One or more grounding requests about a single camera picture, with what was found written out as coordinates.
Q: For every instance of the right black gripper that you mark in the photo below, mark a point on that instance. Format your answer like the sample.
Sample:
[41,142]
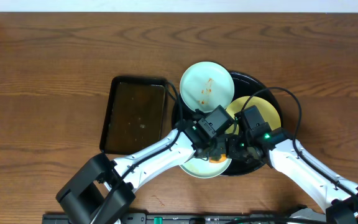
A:
[232,152]

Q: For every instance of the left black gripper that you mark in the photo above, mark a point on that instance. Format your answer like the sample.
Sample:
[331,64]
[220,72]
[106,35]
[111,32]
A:
[209,149]

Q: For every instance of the orange green scrub sponge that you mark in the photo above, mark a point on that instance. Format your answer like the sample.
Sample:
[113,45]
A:
[217,159]

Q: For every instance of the mint plate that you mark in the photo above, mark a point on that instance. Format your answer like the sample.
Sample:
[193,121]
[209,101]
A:
[204,169]
[205,86]

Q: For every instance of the yellow plate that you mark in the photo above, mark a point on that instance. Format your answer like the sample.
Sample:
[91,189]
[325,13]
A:
[267,110]

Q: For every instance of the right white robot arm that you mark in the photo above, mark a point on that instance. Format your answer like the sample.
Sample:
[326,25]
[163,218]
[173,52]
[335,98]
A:
[334,194]

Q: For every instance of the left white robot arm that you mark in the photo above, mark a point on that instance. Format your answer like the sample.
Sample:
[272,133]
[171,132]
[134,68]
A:
[102,190]

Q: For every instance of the round black tray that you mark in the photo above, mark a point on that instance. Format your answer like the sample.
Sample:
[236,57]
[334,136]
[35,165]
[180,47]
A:
[246,85]

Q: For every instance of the black rectangular water tray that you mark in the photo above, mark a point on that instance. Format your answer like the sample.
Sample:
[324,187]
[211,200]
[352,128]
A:
[134,114]

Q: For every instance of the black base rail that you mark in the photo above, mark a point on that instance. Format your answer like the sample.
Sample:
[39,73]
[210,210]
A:
[142,218]

